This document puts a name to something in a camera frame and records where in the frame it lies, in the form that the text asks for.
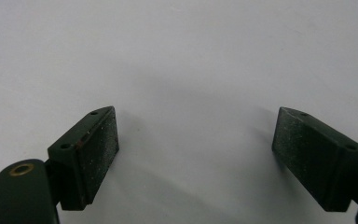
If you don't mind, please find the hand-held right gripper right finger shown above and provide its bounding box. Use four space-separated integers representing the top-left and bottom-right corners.
271 106 358 213

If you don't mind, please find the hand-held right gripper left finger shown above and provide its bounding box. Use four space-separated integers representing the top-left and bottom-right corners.
45 105 120 212

